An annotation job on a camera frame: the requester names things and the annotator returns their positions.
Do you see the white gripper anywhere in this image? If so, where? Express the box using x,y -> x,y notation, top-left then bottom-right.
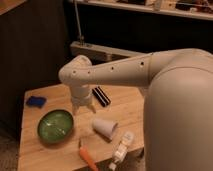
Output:
71,94 -> 96,115

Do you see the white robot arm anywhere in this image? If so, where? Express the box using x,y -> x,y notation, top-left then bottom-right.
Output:
59,48 -> 213,171

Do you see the black striped box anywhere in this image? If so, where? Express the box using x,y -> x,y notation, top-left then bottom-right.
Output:
92,86 -> 111,107

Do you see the white paper cup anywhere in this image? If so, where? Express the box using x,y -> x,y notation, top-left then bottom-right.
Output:
92,118 -> 118,140

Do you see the green bowl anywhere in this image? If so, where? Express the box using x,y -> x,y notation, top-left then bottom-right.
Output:
37,109 -> 74,144

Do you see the blue sponge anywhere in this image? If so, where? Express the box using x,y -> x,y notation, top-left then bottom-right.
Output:
26,96 -> 46,108

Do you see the white spray bottle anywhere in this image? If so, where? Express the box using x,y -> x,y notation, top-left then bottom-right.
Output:
109,131 -> 134,171

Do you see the metal pole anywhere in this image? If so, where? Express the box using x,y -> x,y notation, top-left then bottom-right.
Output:
73,0 -> 84,45

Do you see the wall shelf with clutter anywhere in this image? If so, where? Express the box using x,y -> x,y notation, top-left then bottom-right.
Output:
68,0 -> 213,21

